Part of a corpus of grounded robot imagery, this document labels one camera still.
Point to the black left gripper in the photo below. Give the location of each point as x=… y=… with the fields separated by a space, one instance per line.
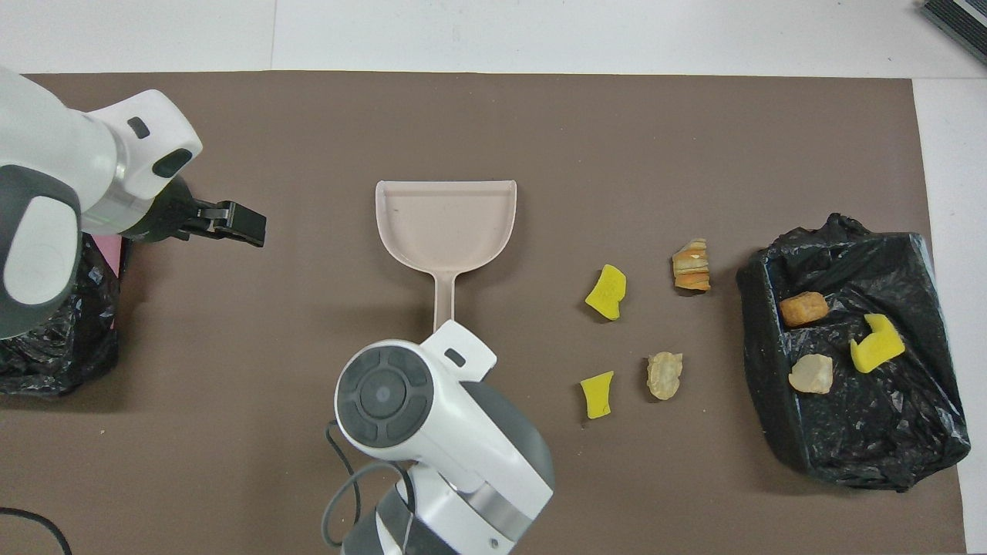
x=162 y=212

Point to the beige plastic dustpan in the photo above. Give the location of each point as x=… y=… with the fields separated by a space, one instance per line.
x=443 y=223

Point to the rounded yellow sponge piece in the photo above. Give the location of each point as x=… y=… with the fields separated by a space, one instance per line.
x=607 y=293

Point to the small yellow sponge piece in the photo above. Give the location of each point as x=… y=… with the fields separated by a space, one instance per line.
x=597 y=395

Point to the pale bread chunk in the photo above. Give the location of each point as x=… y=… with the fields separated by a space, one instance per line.
x=664 y=375

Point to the striped orange bread piece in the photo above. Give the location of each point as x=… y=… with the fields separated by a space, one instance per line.
x=691 y=266

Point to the brown bread roll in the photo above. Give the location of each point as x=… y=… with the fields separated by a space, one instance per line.
x=803 y=309

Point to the tan croissant piece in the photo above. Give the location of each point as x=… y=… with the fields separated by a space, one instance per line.
x=811 y=375

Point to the notched yellow sponge piece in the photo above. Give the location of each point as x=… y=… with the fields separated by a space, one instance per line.
x=875 y=345

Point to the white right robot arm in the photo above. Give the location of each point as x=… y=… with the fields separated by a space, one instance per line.
x=432 y=432

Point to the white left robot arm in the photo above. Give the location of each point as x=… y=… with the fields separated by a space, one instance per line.
x=54 y=169

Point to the pink bin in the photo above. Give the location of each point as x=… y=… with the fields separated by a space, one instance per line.
x=114 y=250

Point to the black trash bag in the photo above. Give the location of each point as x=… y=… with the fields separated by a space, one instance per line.
x=62 y=362

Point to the black bag lined dark bin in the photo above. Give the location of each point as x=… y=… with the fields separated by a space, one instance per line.
x=864 y=432

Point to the brown table mat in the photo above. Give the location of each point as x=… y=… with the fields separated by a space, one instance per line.
x=231 y=385

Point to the dark grey ribbed device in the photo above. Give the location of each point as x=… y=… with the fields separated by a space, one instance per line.
x=964 y=17

